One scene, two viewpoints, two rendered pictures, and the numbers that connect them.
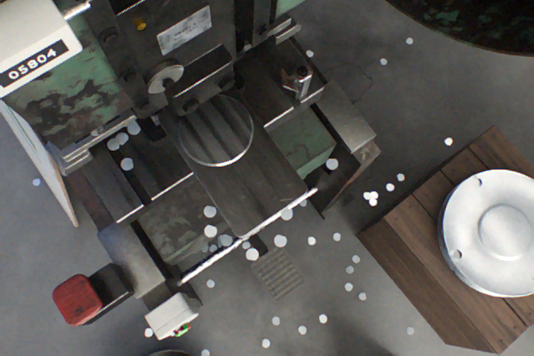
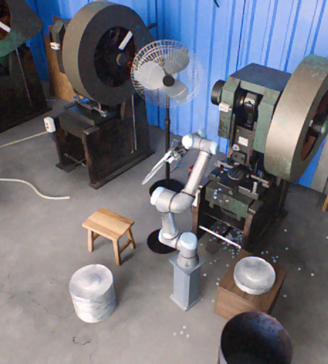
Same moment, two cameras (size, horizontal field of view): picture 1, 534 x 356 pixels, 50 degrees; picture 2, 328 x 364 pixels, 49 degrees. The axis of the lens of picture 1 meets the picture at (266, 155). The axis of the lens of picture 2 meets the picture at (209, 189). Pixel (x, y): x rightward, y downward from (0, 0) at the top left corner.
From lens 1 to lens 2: 2.19 m
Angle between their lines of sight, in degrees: 48
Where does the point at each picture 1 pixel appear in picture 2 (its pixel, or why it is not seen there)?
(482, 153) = (276, 268)
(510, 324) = (228, 286)
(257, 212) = (223, 183)
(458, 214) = (252, 260)
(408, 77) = (299, 277)
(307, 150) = (243, 200)
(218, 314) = not seen: hidden behind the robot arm
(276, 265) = (215, 245)
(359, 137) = (252, 208)
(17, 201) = not seen: hidden behind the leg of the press
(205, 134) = (233, 173)
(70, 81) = (225, 122)
